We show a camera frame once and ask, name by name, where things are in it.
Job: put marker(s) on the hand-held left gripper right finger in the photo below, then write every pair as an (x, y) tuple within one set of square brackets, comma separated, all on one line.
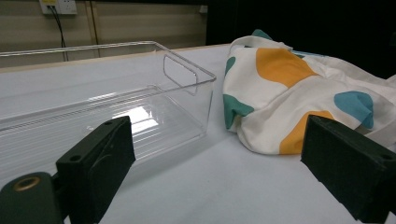
[(348, 165)]

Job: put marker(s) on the clear plastic storage bin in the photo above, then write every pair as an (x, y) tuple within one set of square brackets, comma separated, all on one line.
[(174, 104)]

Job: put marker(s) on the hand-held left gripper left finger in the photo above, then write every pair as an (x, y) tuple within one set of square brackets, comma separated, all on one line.
[(96, 165)]

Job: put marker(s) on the white tote bag coloured blobs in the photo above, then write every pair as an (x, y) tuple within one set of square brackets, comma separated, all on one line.
[(267, 93)]

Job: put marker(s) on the small white wall plate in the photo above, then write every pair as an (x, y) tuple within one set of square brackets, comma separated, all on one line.
[(203, 9)]

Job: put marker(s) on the white wall socket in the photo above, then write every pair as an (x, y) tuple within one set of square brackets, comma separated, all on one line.
[(63, 6)]

